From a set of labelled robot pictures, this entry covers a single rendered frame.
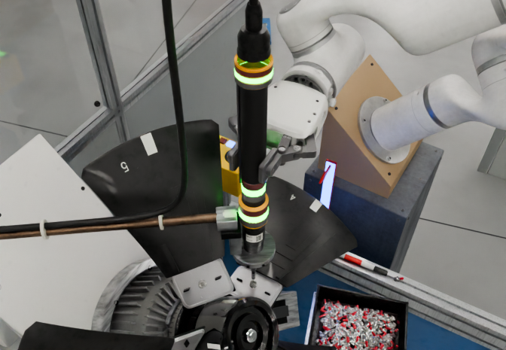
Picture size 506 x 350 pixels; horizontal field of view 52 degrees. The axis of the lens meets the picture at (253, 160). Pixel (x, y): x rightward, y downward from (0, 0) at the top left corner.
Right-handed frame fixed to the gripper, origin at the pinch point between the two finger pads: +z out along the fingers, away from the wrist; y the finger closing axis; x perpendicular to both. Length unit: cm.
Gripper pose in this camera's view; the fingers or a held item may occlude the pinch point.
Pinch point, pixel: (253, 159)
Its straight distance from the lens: 69.7
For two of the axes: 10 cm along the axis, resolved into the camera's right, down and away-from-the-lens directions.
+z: -4.8, 6.3, -6.1
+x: 0.0, -7.0, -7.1
